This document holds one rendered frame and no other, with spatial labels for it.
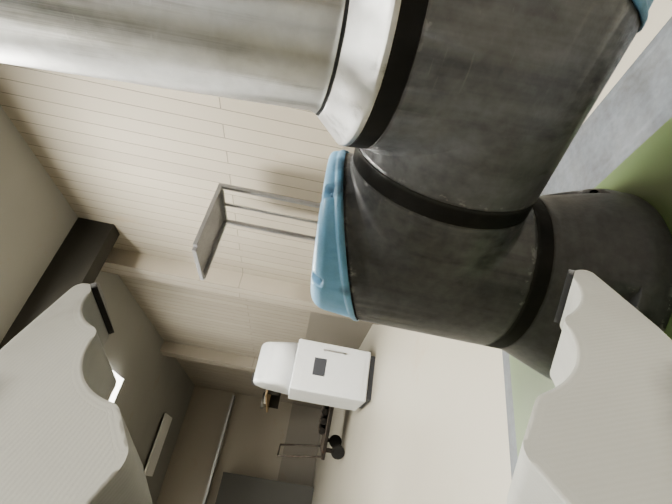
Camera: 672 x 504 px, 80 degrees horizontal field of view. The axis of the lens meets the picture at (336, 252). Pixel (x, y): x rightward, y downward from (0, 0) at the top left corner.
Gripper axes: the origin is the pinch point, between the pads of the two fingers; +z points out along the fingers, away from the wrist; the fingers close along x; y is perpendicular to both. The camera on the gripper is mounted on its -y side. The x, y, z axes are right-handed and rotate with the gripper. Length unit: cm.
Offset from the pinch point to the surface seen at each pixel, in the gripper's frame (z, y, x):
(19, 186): 331, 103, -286
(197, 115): 302, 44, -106
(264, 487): 576, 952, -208
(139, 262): 416, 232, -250
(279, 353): 368, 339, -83
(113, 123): 319, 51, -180
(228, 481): 591, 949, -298
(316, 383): 333, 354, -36
